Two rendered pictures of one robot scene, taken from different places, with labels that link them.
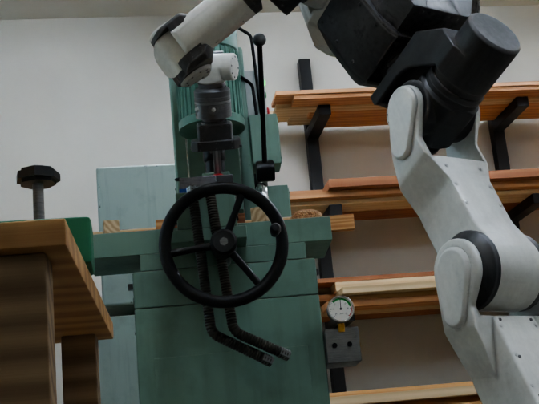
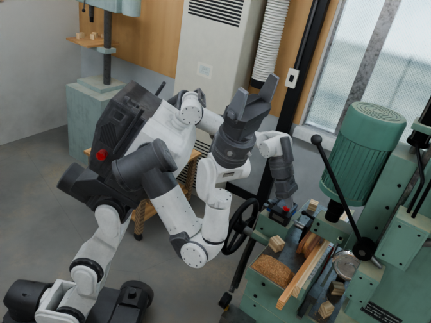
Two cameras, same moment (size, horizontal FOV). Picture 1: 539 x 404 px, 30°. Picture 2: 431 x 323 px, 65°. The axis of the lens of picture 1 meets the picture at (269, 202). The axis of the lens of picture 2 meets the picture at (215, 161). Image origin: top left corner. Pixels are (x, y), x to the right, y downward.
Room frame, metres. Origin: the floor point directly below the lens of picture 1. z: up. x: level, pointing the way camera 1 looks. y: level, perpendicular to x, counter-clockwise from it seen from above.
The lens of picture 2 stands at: (2.72, -0.99, 1.81)
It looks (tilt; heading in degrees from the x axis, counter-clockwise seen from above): 30 degrees down; 124
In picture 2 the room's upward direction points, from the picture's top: 11 degrees clockwise
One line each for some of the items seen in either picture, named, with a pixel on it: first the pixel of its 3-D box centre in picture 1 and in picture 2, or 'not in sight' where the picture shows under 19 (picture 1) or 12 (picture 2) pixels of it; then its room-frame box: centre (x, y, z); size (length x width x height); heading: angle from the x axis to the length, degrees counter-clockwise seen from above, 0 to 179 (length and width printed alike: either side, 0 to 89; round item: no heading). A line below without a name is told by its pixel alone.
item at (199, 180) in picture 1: (206, 187); (281, 208); (2.33, 0.15, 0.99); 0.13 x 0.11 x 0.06; 94
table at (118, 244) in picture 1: (208, 242); (293, 239); (2.42, 0.16, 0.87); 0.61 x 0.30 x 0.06; 94
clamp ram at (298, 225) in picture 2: not in sight; (300, 226); (2.43, 0.16, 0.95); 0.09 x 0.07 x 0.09; 94
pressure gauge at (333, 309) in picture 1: (340, 313); (225, 302); (2.34, -0.14, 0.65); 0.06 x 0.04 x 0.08; 94
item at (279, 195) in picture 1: (273, 209); (364, 281); (2.72, -0.01, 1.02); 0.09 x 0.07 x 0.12; 94
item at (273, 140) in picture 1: (265, 143); (402, 238); (2.75, 0.00, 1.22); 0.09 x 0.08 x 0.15; 4
